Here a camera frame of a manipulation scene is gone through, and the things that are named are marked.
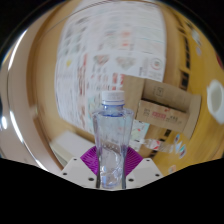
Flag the clear white-capped water bottle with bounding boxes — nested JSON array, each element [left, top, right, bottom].
[[92, 89, 135, 190]]

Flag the brown cardboard box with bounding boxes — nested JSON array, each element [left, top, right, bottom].
[[121, 74, 203, 141]]

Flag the white cup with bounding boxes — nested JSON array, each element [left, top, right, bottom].
[[205, 79, 224, 125]]

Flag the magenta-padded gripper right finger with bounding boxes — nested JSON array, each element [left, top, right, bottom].
[[121, 146, 164, 190]]

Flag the large map wall poster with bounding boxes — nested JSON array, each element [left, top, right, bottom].
[[54, 3, 168, 135]]

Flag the small round sticker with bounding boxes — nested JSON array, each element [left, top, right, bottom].
[[168, 164, 178, 175]]

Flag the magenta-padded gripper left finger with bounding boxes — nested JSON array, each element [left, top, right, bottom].
[[59, 146, 101, 190]]

